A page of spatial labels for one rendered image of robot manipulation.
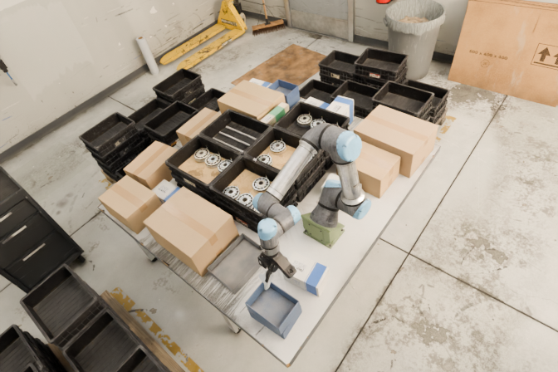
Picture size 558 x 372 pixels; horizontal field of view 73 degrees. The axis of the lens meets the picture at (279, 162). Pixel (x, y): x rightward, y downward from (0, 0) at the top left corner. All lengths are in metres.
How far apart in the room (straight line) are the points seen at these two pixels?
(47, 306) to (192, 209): 1.09
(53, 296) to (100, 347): 0.45
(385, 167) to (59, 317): 2.07
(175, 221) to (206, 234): 0.21
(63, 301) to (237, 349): 1.09
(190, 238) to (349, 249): 0.83
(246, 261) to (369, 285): 1.01
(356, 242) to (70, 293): 1.74
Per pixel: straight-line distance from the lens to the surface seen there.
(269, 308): 1.86
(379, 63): 3.74
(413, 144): 2.29
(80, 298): 2.65
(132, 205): 2.37
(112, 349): 2.53
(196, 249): 1.96
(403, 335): 2.63
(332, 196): 1.90
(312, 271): 1.89
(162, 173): 2.55
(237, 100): 2.77
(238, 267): 2.07
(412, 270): 2.83
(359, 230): 2.12
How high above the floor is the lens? 2.46
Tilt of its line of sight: 45 degrees down
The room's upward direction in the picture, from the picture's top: 12 degrees counter-clockwise
